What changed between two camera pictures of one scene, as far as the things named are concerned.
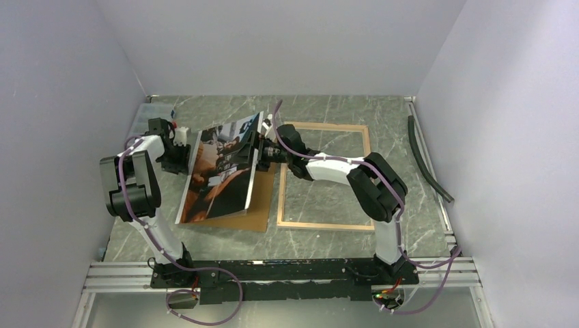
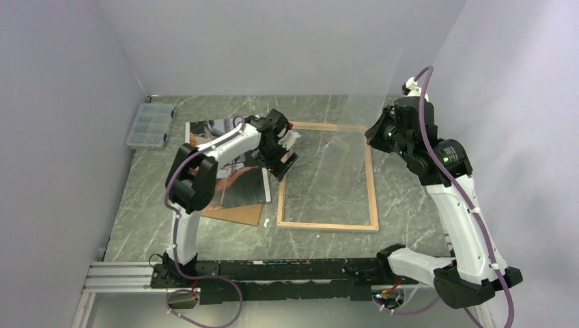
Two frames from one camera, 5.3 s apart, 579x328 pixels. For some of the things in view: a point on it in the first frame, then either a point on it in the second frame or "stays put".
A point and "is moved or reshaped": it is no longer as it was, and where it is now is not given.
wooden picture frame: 279,223 stays put
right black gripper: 262,165 → 374,134
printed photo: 218,186 is moved or reshaped
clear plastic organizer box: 149,111 stays put
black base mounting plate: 280,281 stays put
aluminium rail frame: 105,277 stays put
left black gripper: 182,165 → 270,165
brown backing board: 258,213 → 248,214
